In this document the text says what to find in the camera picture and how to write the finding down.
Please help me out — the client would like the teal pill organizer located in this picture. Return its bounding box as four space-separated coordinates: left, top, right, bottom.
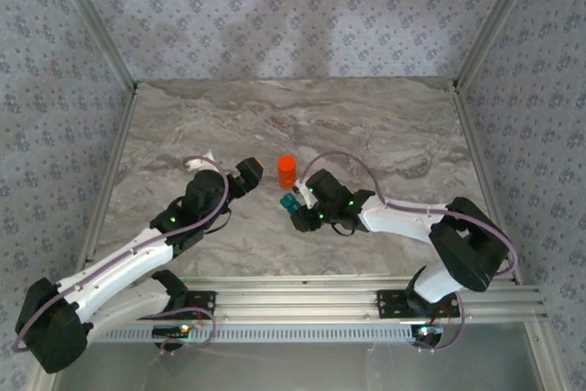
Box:
278 194 304 217

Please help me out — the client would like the orange pill bottle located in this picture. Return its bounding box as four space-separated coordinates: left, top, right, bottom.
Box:
277 155 298 191

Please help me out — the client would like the grey metal sheet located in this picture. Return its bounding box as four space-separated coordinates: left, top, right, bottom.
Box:
50 322 547 391

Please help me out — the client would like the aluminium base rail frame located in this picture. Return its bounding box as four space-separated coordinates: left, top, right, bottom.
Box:
48 275 549 324

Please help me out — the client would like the aluminium table side rail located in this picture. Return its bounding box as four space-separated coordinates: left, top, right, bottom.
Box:
450 83 524 286
72 83 141 288

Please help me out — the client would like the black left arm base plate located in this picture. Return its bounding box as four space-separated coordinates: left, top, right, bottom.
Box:
180 289 217 321

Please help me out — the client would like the grey slotted cable duct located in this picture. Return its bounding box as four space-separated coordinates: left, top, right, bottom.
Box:
68 322 417 344

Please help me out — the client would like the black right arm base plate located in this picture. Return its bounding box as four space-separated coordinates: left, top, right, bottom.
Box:
375 288 461 320

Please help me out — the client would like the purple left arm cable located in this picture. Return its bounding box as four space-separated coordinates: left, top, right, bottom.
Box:
11 156 230 356

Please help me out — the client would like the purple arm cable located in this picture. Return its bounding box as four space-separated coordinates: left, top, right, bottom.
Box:
11 156 230 356
297 151 518 353

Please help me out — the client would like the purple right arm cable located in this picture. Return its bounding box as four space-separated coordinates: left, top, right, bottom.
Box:
297 151 518 353

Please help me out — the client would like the aluminium corner post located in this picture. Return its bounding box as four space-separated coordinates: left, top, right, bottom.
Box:
47 0 139 95
451 0 547 92

